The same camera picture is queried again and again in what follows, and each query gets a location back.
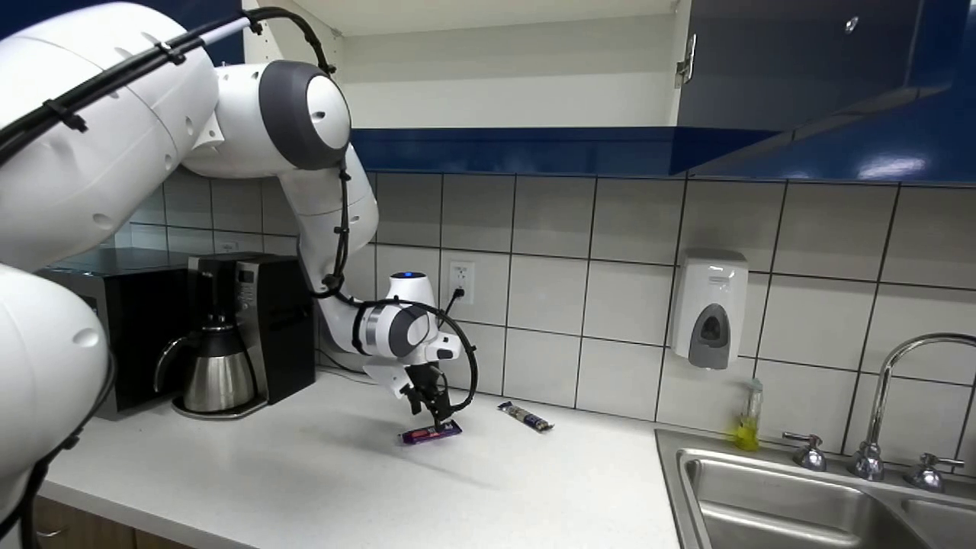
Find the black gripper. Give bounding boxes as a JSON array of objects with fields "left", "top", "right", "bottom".
[{"left": 400, "top": 359, "right": 459, "bottom": 427}]

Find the purple candy bar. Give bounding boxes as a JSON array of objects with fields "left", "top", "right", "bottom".
[{"left": 400, "top": 417, "right": 467, "bottom": 448}]

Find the dark wrapped snack bar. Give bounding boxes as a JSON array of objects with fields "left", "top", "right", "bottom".
[{"left": 494, "top": 399, "right": 556, "bottom": 435}]

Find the plain blue cupboard door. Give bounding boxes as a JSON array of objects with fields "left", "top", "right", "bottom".
[{"left": 0, "top": 0, "right": 252, "bottom": 69}]

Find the metal cupboard hinge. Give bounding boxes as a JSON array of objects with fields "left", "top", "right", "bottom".
[{"left": 673, "top": 32, "right": 702, "bottom": 84}]

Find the blue cupboard door with knob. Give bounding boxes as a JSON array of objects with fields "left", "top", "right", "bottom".
[{"left": 676, "top": 0, "right": 976, "bottom": 187}]

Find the black coffee maker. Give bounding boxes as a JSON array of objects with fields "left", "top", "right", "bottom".
[{"left": 185, "top": 254, "right": 316, "bottom": 420}]

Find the steel coffee carafe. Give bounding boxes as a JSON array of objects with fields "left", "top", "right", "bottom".
[{"left": 150, "top": 318, "right": 263, "bottom": 417}]

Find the black microwave oven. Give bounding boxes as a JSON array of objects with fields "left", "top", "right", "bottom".
[{"left": 58, "top": 265, "right": 199, "bottom": 417}]

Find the yellow dish soap bottle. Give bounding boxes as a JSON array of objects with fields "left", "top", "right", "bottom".
[{"left": 728, "top": 377, "right": 765, "bottom": 455}]

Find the wooden base cabinet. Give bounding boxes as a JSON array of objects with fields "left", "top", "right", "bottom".
[{"left": 27, "top": 493, "right": 196, "bottom": 549}]

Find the stainless steel sink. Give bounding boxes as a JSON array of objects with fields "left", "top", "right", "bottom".
[{"left": 653, "top": 425, "right": 976, "bottom": 549}]

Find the chrome sink faucet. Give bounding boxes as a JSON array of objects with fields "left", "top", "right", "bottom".
[{"left": 852, "top": 330, "right": 976, "bottom": 483}]

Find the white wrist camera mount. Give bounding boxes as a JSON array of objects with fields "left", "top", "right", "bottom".
[{"left": 366, "top": 358, "right": 418, "bottom": 398}]

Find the white wall power outlet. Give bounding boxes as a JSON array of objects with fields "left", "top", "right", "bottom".
[{"left": 441, "top": 254, "right": 480, "bottom": 310}]

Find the white wall soap dispenser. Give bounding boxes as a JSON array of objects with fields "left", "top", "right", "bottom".
[{"left": 668, "top": 254, "right": 750, "bottom": 373}]

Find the chrome faucet handle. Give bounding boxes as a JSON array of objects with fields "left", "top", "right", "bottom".
[
  {"left": 909, "top": 451, "right": 967, "bottom": 493},
  {"left": 782, "top": 434, "right": 830, "bottom": 472}
]

